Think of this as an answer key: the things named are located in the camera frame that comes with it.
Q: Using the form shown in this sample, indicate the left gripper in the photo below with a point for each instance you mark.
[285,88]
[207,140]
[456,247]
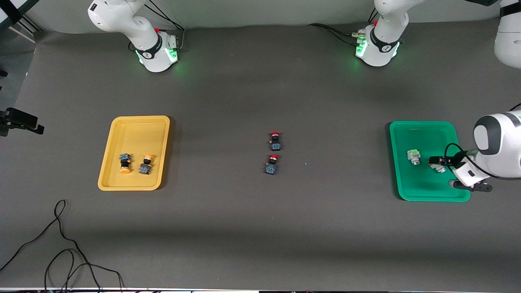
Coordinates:
[446,160]

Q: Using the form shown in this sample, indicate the yellow plastic tray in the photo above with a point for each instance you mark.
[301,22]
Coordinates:
[134,134]

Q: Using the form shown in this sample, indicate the aluminium frame rail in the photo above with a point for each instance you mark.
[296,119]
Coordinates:
[28,28]

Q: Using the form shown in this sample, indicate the white button with orange mark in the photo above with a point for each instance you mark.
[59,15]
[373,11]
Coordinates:
[438,167]

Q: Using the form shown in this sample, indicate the dark grey table mat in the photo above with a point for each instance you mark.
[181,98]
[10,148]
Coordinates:
[260,228]

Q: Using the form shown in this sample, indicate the green plastic tray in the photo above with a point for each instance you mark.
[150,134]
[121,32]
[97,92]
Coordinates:
[423,187]

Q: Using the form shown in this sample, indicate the white button with green top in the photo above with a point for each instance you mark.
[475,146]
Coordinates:
[414,156]

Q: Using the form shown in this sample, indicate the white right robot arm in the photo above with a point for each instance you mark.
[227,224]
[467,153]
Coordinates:
[152,53]

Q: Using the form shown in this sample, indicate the yellow mushroom push button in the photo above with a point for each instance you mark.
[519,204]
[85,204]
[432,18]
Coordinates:
[125,162]
[145,166]

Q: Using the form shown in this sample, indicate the red mushroom push button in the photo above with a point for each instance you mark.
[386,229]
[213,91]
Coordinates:
[272,165]
[275,141]

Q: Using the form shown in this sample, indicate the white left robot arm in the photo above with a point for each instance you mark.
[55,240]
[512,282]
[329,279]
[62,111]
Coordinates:
[500,146]

